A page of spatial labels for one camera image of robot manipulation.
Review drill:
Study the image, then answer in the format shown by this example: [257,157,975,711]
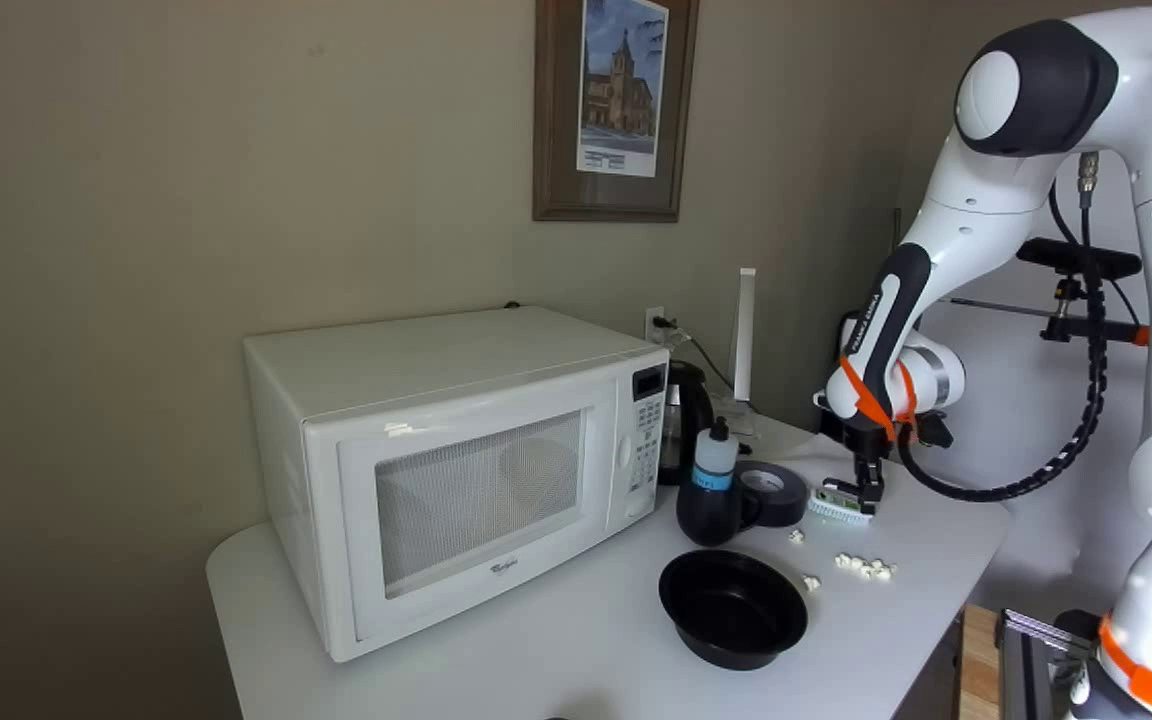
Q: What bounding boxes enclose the black corrugated cable hose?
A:
[896,274,1110,507]

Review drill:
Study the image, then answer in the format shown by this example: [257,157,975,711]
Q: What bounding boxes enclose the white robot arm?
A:
[817,9,1152,715]

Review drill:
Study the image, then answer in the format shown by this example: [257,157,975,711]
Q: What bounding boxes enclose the black plastic bowl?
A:
[654,551,807,671]

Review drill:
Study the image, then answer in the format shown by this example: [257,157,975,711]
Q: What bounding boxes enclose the white microwave oven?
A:
[243,307,666,665]

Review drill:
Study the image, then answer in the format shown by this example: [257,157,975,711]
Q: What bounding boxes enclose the white tube rod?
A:
[730,267,760,406]

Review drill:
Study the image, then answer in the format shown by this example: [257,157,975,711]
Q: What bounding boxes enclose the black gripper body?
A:
[817,414,953,460]

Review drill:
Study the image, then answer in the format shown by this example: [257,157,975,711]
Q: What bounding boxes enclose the black blue squeeze bottle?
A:
[674,416,738,545]

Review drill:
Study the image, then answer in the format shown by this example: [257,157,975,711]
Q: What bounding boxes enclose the black camera stand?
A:
[1020,236,1152,350]

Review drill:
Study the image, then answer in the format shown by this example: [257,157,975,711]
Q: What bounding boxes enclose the glass electric kettle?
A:
[660,362,712,484]

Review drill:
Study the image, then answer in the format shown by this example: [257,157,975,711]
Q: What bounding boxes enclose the white green brush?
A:
[811,480,873,523]

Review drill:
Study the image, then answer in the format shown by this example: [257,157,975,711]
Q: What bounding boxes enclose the white wall outlet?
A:
[644,307,670,343]

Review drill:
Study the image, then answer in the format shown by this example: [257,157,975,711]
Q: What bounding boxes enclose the framed wall picture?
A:
[531,0,701,226]

